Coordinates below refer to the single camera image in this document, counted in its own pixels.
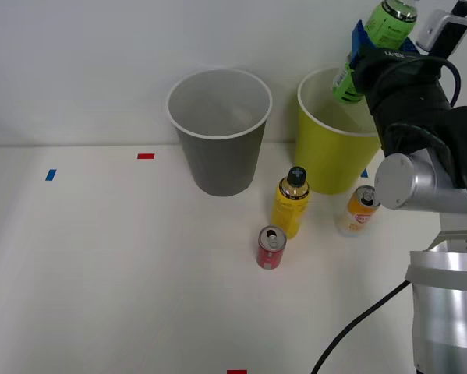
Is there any yellow label plastic bottle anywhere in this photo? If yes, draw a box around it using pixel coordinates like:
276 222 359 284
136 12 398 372
271 166 311 241

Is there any green label plastic bottle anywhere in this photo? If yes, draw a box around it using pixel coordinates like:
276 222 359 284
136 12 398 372
331 0 419 104

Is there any orange and white drink can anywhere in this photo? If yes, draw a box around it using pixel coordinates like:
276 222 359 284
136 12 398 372
337 185 381 238

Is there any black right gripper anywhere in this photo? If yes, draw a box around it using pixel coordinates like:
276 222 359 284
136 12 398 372
346 19 443 104

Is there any yellow-green plastic waste bin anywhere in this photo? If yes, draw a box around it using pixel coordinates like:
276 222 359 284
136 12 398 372
295 66 383 196

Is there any grey plastic waste bin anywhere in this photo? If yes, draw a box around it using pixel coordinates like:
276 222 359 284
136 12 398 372
166 65 274 198

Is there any black cable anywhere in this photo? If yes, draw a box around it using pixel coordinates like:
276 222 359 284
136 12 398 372
310 279 412 374

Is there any red drink can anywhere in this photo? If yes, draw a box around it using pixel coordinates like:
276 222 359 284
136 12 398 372
256 224 288 271

